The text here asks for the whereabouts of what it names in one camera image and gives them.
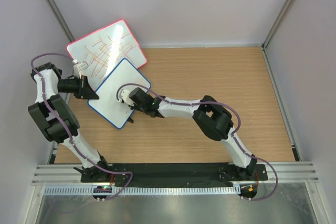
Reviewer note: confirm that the blue framed whiteboard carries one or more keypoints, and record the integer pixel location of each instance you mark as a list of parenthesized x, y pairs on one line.
[(114, 104)]

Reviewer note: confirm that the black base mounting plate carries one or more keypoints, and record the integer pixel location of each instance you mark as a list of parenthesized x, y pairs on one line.
[(178, 175)]

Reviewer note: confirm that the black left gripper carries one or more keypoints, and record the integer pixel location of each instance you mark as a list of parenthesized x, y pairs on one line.
[(84, 90)]

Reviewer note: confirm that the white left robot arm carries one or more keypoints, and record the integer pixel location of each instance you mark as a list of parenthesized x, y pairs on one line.
[(59, 124)]

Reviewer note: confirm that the pink framed whiteboard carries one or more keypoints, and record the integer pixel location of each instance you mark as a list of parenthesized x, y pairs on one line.
[(104, 48)]

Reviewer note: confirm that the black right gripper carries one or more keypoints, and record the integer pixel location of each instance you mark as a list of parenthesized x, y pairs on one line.
[(135, 107)]

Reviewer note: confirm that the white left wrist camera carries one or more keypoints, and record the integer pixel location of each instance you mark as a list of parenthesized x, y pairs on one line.
[(79, 67)]

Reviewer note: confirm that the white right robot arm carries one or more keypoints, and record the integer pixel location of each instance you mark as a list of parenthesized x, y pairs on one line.
[(213, 118)]

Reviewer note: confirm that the aluminium frame rail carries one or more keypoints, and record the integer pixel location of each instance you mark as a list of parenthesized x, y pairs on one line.
[(282, 172)]

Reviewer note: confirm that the white slotted cable duct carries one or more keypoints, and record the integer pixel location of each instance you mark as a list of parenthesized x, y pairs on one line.
[(92, 190)]

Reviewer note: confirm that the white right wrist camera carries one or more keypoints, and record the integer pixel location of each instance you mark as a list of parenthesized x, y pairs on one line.
[(123, 97)]

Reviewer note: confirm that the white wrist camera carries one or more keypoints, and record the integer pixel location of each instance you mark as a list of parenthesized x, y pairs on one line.
[(79, 67), (123, 97)]

